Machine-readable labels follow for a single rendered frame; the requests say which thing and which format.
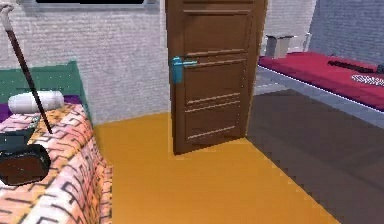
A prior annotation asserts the bed with patterned orange blanket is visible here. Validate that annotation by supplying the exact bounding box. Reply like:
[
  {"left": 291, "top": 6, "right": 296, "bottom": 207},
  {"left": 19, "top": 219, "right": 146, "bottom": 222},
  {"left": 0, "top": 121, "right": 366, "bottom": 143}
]
[{"left": 0, "top": 60, "right": 114, "bottom": 224}]

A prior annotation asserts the white cylindrical pillow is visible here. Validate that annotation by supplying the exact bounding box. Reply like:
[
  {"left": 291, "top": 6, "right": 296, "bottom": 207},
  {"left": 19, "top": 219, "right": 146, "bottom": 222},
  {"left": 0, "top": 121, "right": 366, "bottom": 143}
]
[{"left": 7, "top": 90, "right": 65, "bottom": 115}]

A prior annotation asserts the dark baseball bat white grip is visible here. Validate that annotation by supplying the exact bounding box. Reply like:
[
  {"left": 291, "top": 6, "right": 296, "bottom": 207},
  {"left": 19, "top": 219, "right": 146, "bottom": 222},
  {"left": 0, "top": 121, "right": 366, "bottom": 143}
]
[{"left": 0, "top": 3, "right": 54, "bottom": 135}]

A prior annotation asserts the white patterned oval object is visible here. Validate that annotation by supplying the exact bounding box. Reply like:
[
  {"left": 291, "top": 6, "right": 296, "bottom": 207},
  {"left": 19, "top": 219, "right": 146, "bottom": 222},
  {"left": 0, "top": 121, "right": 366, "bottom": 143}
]
[{"left": 350, "top": 73, "right": 384, "bottom": 87}]

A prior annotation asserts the beige box with grey lid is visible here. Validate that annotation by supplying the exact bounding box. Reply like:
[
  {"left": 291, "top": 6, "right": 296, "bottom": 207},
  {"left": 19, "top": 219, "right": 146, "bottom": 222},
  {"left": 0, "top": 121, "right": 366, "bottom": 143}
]
[{"left": 265, "top": 32, "right": 295, "bottom": 60}]

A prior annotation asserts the teal door handle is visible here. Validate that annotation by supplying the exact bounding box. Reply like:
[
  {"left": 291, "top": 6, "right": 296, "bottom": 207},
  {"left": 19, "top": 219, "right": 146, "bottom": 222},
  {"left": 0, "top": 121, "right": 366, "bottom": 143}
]
[{"left": 171, "top": 56, "right": 198, "bottom": 85}]

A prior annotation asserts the bed with red cover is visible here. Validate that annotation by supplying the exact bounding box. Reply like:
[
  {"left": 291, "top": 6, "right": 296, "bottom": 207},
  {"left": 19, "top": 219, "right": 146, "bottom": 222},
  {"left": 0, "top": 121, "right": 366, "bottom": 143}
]
[{"left": 253, "top": 51, "right": 384, "bottom": 129}]

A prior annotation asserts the brown wooden room door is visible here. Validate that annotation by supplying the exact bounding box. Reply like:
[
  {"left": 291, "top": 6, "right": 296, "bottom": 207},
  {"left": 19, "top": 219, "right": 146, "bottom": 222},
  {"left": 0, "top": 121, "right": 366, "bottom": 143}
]
[{"left": 164, "top": 0, "right": 269, "bottom": 156}]

